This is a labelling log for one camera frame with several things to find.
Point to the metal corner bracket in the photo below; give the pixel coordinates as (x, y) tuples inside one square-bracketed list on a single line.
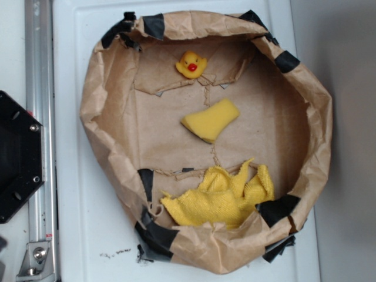
[(37, 264)]

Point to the yellow green sponge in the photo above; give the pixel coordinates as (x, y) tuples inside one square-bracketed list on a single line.
[(209, 123)]

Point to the yellow rubber duck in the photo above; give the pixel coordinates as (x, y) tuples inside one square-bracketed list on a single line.
[(191, 65)]

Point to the brown paper bag basket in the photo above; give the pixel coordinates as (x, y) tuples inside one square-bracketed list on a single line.
[(134, 99)]

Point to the yellow microfiber cloth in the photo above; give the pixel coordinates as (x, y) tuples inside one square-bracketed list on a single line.
[(221, 197)]

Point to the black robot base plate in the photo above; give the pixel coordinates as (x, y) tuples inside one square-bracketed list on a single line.
[(21, 157)]

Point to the white plastic tray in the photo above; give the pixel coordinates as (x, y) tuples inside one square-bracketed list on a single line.
[(97, 241)]

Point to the aluminium extrusion rail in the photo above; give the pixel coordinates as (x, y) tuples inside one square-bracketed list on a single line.
[(40, 101)]

